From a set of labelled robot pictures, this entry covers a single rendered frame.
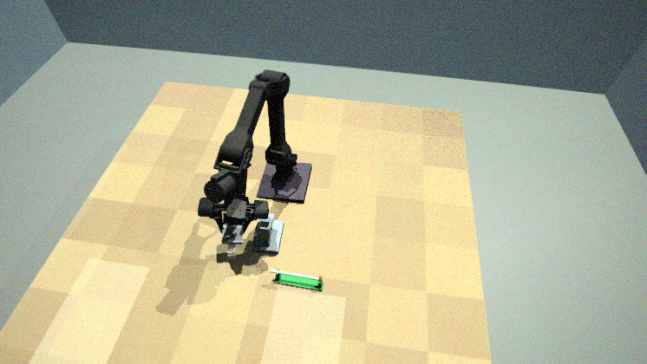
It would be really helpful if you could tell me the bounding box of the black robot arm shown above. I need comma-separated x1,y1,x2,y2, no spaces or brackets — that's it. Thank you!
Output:
204,70,297,225

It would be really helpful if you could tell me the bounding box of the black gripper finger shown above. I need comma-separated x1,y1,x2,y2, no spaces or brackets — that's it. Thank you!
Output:
243,217,257,234
209,211,222,233

